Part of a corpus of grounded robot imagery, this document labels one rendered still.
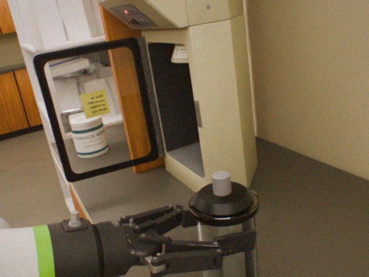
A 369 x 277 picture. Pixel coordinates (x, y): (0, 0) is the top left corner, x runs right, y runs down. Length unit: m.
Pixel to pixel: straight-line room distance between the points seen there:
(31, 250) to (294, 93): 1.01
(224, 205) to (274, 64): 0.86
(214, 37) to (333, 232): 0.52
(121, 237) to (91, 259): 0.05
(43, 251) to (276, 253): 0.52
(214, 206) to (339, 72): 0.70
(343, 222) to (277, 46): 0.64
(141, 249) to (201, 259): 0.08
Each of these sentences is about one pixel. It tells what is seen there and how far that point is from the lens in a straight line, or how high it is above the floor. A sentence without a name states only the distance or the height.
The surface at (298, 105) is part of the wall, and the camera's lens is 1.29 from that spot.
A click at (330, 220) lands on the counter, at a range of 0.95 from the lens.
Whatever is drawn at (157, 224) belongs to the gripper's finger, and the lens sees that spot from 0.58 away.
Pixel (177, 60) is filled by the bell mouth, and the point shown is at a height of 1.32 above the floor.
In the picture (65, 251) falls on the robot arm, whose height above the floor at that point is 1.21.
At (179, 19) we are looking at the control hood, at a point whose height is 1.43.
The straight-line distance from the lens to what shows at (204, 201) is 0.56.
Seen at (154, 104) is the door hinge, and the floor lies 1.17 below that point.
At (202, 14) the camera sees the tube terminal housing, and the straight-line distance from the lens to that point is 0.90.
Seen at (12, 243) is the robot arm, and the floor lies 1.24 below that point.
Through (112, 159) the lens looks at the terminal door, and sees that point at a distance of 1.21.
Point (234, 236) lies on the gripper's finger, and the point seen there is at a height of 1.14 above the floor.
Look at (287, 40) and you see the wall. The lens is 1.28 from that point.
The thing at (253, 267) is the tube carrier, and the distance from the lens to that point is 0.63.
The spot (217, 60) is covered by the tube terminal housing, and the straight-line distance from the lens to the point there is 0.92.
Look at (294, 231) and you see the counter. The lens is 0.92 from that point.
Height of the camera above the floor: 1.46
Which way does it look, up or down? 20 degrees down
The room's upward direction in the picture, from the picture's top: 9 degrees counter-clockwise
